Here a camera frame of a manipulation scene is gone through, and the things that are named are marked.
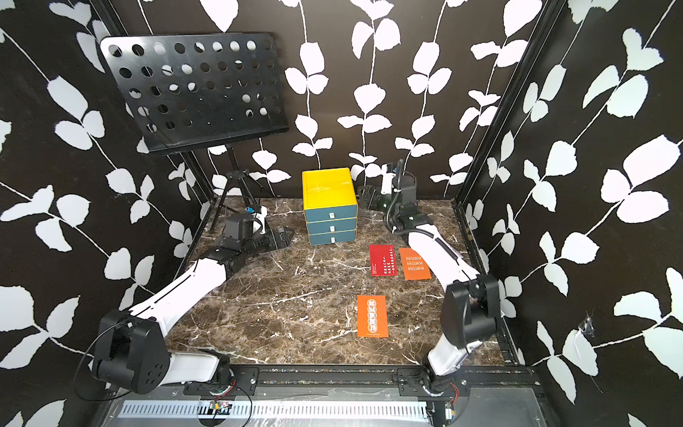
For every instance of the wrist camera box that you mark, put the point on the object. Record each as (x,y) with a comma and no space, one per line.
(405,187)
(239,227)

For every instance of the red postcard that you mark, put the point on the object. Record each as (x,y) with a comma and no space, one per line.
(383,261)

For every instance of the yellow teal drawer cabinet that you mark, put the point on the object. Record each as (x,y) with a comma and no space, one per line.
(330,206)

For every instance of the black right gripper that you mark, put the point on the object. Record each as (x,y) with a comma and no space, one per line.
(372,191)

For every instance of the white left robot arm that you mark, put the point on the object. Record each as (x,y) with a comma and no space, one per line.
(130,350)

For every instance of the orange postcard with white pattern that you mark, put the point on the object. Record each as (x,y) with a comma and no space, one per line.
(372,316)

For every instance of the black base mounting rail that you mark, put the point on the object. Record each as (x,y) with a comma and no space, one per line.
(409,380)

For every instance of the black perforated music stand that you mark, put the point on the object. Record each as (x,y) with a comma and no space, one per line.
(190,92)

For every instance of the orange postcard with text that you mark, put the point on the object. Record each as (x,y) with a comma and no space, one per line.
(414,267)

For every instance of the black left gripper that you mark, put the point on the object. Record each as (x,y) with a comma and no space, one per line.
(275,245)

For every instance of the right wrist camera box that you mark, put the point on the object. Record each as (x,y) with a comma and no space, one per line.
(405,187)

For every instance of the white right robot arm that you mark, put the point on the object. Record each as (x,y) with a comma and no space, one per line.
(471,311)

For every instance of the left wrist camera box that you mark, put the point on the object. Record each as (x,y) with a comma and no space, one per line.
(239,227)

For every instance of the white slotted cable duct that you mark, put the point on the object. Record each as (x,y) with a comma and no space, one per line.
(266,409)

